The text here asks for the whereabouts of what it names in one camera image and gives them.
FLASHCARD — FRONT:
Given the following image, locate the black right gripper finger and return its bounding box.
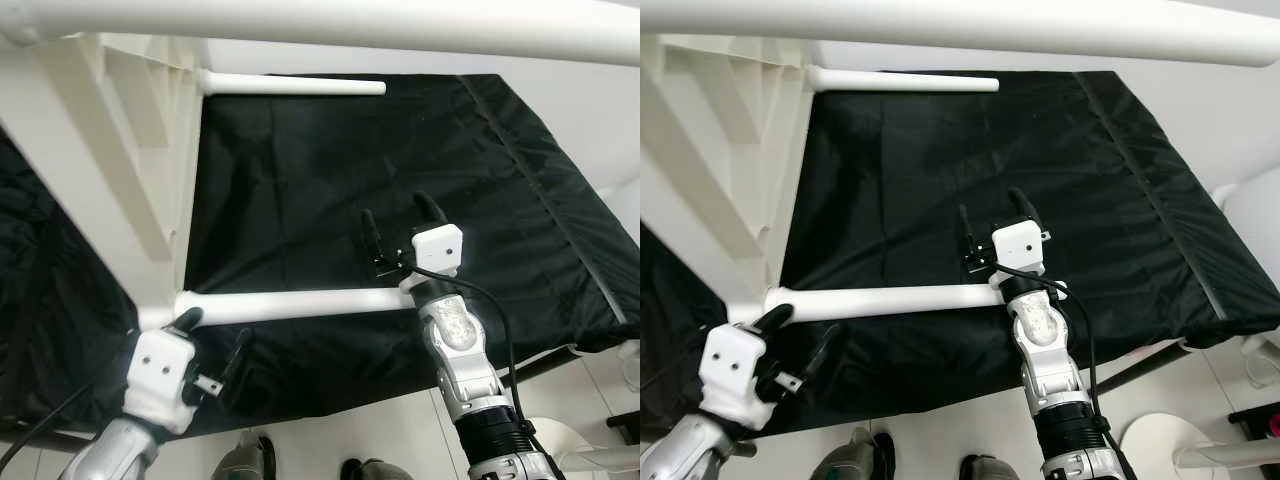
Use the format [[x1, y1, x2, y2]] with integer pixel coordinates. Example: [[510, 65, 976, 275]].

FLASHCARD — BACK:
[[957, 205, 980, 263], [360, 208, 387, 267], [1005, 187, 1042, 225], [413, 192, 450, 230]]

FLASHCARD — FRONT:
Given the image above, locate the white plastic table leg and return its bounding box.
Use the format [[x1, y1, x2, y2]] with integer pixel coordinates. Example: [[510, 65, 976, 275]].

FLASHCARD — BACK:
[[140, 288, 426, 329], [805, 65, 1001, 94], [640, 0, 1280, 69], [728, 283, 1069, 326], [198, 70, 388, 98], [0, 0, 641, 66]]

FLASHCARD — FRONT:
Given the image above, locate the white plastic table top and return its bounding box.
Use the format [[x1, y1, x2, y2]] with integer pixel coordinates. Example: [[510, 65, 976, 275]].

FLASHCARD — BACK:
[[0, 30, 206, 331], [640, 30, 816, 326]]

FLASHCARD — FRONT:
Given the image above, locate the grey left robot foot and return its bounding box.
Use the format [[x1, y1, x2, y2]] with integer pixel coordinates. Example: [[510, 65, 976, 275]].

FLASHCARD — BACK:
[[212, 430, 276, 480], [820, 428, 896, 480]]

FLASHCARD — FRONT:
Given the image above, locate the grey robot foot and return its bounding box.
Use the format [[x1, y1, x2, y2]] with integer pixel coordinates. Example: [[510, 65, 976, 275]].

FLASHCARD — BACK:
[[340, 458, 416, 480], [820, 428, 896, 480], [960, 455, 1021, 480], [212, 430, 276, 480]]

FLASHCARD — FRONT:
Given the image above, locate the grey right robot foot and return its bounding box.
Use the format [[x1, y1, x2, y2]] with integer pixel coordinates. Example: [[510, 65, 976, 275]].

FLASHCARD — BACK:
[[960, 455, 1021, 480], [340, 458, 416, 480]]

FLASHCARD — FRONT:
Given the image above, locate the black metal table leg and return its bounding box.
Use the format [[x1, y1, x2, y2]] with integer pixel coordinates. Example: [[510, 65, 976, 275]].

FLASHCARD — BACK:
[[510, 345, 581, 386], [1095, 340, 1191, 393]]

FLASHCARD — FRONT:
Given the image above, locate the white round floor stand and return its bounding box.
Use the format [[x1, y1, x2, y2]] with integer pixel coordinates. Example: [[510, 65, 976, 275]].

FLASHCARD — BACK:
[[530, 418, 641, 476], [1120, 412, 1280, 476]]

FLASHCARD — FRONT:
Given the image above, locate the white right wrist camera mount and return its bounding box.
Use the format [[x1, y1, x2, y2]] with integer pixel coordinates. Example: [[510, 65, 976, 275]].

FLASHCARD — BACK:
[[398, 223, 464, 296], [990, 218, 1046, 291]]

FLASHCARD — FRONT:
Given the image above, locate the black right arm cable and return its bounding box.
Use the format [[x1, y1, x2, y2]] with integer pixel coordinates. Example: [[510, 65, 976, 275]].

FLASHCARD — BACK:
[[998, 263, 1123, 471], [412, 263, 546, 461]]

